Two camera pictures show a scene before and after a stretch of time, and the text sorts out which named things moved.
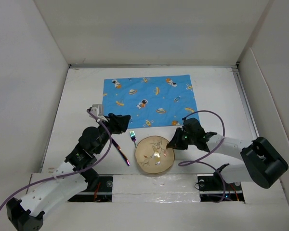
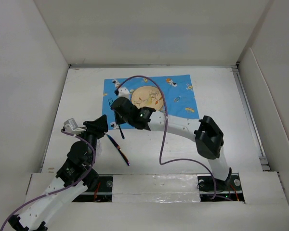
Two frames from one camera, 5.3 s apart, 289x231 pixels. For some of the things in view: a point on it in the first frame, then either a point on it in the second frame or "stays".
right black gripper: x=176 y=143 to x=119 y=119
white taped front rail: x=155 y=188 stays
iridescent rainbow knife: x=122 y=152 stays
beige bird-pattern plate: x=151 y=155 to x=147 y=96
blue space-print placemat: x=150 y=101 stays
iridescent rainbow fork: x=133 y=136 to x=111 y=103
